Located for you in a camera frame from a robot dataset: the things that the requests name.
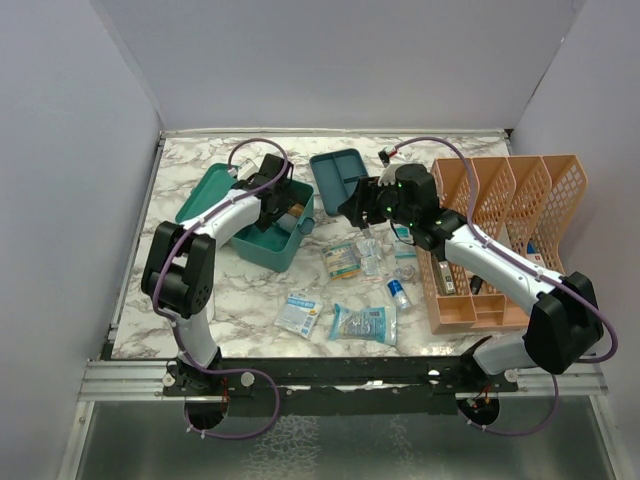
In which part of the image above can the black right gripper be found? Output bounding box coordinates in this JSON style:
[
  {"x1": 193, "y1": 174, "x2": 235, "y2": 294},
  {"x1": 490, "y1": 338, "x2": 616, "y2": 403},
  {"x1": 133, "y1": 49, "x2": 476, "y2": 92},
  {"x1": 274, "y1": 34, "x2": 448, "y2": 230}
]
[{"x1": 338, "y1": 174, "x2": 416, "y2": 229}]

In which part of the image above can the white plastic bottle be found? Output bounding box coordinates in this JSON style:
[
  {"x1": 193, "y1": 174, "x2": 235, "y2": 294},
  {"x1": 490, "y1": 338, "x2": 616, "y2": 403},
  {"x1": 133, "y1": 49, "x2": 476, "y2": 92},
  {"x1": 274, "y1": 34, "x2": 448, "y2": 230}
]
[{"x1": 275, "y1": 214, "x2": 299, "y2": 234}]

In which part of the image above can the brown bottle orange cap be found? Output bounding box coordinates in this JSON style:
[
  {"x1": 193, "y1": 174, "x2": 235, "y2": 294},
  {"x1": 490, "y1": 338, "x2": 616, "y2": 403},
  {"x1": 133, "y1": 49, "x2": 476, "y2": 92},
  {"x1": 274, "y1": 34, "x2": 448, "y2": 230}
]
[{"x1": 288, "y1": 203, "x2": 305, "y2": 219}]

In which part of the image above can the teal medicine box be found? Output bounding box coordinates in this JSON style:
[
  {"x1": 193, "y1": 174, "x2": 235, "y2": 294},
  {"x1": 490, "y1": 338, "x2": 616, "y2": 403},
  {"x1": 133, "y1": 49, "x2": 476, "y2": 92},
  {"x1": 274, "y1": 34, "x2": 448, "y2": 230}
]
[{"x1": 174, "y1": 162, "x2": 318, "y2": 273}]

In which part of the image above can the small bottle blue label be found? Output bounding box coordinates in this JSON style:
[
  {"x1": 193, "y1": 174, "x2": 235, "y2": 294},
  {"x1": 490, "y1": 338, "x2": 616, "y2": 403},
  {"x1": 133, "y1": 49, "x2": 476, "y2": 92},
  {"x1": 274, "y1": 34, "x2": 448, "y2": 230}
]
[{"x1": 386, "y1": 277, "x2": 412, "y2": 310}]

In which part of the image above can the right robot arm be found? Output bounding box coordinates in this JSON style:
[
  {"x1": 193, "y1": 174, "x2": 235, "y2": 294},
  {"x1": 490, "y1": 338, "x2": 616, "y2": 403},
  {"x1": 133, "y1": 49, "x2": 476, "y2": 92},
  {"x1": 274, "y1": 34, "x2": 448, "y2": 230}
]
[{"x1": 338, "y1": 164, "x2": 604, "y2": 391}]

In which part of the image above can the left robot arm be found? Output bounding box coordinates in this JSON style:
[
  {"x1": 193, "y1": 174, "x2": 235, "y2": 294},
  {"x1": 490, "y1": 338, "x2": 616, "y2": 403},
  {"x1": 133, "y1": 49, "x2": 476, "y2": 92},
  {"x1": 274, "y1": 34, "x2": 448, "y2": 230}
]
[{"x1": 141, "y1": 154, "x2": 297, "y2": 395}]

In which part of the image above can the dark teal divided tray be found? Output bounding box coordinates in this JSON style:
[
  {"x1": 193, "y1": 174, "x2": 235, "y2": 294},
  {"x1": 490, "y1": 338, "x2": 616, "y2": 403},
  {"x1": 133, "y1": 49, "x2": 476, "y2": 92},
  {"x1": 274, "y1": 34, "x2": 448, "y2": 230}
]
[{"x1": 309, "y1": 148, "x2": 369, "y2": 217}]

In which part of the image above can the bandage pack yellow green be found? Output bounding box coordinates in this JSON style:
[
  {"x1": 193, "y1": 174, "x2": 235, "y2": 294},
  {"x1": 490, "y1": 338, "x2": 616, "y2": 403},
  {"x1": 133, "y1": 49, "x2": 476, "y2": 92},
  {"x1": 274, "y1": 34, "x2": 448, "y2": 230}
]
[{"x1": 322, "y1": 242, "x2": 361, "y2": 280}]

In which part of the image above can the small teal white sachet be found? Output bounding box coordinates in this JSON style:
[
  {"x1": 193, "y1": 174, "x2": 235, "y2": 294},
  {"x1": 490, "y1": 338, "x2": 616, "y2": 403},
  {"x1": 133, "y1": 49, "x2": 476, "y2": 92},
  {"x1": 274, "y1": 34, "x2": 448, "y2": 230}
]
[{"x1": 394, "y1": 226, "x2": 416, "y2": 259}]

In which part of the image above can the blue gauze dressing pack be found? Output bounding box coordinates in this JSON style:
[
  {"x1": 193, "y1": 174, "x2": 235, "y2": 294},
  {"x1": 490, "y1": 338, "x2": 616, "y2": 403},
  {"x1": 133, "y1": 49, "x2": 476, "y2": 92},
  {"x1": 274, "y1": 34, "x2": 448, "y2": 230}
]
[{"x1": 274, "y1": 292, "x2": 324, "y2": 339}]

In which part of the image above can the blue cotton swab bag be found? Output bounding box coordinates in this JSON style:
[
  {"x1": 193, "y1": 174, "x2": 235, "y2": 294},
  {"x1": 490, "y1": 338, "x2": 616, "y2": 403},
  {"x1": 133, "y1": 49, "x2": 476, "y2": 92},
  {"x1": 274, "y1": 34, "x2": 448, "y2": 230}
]
[{"x1": 329, "y1": 304, "x2": 397, "y2": 346}]

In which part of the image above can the peach plastic file organizer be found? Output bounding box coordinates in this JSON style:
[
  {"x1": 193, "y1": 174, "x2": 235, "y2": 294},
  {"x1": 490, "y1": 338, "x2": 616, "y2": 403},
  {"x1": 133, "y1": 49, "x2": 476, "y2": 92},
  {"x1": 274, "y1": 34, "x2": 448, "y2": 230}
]
[{"x1": 417, "y1": 155, "x2": 588, "y2": 335}]

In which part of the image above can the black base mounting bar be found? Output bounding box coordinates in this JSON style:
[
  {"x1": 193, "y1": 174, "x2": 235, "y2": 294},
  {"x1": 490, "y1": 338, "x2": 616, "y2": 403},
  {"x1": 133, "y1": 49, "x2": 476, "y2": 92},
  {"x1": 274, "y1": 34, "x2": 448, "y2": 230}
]
[{"x1": 163, "y1": 356, "x2": 517, "y2": 416}]

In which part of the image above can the white box red label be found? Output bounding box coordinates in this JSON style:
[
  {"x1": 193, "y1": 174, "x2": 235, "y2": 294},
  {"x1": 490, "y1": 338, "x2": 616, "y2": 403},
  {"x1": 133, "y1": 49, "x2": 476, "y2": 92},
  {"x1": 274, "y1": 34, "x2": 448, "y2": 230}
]
[{"x1": 526, "y1": 240, "x2": 547, "y2": 269}]

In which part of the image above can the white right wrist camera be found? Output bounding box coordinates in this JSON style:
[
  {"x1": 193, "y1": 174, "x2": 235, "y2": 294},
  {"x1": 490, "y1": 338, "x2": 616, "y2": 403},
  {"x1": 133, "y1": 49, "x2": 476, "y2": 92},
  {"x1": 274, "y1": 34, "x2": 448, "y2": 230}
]
[{"x1": 378, "y1": 147, "x2": 400, "y2": 186}]

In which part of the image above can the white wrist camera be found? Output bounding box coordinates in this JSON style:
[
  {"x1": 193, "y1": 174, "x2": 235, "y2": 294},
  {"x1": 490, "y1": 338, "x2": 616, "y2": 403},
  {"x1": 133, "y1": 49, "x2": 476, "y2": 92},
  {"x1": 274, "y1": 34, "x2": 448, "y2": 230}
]
[
  {"x1": 378, "y1": 147, "x2": 400, "y2": 186},
  {"x1": 230, "y1": 159, "x2": 259, "y2": 181}
]

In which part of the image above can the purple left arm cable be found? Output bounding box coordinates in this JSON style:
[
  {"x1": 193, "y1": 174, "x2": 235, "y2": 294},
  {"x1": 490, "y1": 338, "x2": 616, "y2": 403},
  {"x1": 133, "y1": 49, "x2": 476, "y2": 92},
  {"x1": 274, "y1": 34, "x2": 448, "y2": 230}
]
[{"x1": 152, "y1": 137, "x2": 294, "y2": 442}]

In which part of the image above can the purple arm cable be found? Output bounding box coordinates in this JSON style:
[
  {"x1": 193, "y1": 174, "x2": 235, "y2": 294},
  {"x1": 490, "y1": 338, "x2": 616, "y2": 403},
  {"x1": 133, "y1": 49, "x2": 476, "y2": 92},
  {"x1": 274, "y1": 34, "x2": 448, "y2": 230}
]
[
  {"x1": 152, "y1": 137, "x2": 294, "y2": 442},
  {"x1": 384, "y1": 135, "x2": 621, "y2": 436}
]

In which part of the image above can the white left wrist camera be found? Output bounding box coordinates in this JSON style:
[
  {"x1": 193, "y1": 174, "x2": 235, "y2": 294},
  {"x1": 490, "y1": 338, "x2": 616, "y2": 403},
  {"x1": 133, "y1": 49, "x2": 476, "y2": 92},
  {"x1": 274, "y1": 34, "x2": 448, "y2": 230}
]
[{"x1": 230, "y1": 159, "x2": 259, "y2": 181}]

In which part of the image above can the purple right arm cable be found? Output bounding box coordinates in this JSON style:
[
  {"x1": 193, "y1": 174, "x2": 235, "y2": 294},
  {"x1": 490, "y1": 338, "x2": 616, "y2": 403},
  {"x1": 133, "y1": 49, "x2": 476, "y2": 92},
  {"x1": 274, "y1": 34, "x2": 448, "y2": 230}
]
[{"x1": 384, "y1": 135, "x2": 621, "y2": 436}]

